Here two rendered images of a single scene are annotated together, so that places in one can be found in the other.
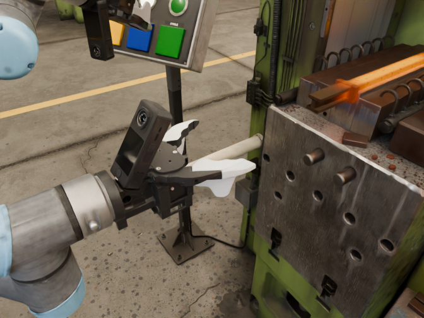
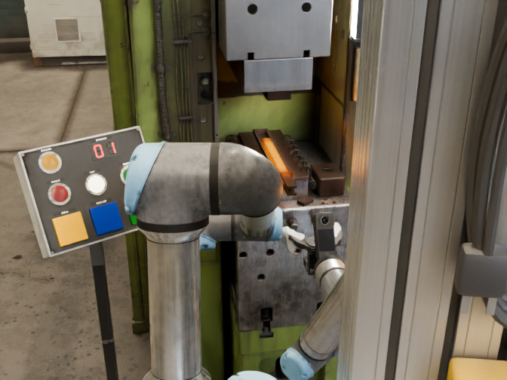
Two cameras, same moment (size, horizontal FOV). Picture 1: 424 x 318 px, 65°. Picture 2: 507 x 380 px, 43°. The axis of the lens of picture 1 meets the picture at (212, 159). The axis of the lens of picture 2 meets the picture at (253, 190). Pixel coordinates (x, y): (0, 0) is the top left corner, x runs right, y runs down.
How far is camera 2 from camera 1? 1.49 m
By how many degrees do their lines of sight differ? 55
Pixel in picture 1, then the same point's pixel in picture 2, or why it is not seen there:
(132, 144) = (327, 235)
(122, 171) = (329, 251)
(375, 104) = (304, 176)
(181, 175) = (338, 240)
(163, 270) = not seen: outside the picture
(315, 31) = not seen: hidden behind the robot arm
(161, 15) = (118, 191)
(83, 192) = (339, 263)
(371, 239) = (339, 249)
